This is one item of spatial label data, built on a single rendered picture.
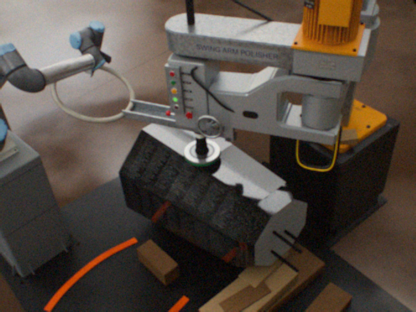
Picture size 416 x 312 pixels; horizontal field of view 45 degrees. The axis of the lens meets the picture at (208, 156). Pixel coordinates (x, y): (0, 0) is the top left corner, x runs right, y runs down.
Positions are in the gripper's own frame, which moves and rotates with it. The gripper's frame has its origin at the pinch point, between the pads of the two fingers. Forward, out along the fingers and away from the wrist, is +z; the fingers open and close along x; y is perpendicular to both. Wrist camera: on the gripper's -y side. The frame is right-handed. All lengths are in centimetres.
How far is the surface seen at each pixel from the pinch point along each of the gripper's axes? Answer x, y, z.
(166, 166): 56, -46, 18
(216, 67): 48, -55, -58
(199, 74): 60, -42, -61
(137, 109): 33.9, -25.1, -6.4
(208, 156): 65, -65, -6
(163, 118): 50, -36, -18
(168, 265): 96, -57, 69
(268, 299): 135, -105, 36
